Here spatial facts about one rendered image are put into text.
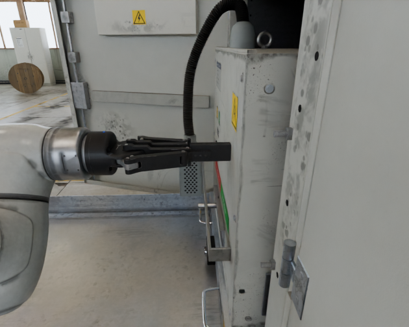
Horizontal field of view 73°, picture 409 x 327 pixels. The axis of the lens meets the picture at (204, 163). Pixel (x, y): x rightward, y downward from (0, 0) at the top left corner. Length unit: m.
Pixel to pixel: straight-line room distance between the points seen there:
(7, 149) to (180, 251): 0.53
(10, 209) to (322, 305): 0.42
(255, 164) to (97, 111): 0.89
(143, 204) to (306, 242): 0.83
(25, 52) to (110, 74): 11.17
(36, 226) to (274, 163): 0.37
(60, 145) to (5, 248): 0.16
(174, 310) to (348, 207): 0.58
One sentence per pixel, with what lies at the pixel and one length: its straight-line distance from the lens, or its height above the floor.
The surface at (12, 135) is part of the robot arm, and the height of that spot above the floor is 1.27.
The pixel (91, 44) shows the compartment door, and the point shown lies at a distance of 1.16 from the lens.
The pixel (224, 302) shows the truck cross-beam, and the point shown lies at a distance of 0.62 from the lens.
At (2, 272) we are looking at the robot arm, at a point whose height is 1.12.
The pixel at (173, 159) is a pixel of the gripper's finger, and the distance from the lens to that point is 0.44.
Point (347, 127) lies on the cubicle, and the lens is 0.18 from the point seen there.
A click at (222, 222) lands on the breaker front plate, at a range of 0.63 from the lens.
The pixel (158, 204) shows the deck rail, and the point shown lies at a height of 0.87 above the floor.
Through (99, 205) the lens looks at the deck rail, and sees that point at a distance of 1.07.
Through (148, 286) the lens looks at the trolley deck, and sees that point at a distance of 0.77.
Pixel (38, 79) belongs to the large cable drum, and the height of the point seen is 0.41.
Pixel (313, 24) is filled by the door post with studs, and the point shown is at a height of 1.42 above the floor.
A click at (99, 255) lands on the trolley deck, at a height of 0.85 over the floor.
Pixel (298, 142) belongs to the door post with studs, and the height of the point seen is 1.31.
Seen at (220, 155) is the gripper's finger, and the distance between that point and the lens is 0.48.
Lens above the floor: 1.40
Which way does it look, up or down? 23 degrees down
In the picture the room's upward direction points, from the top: straight up
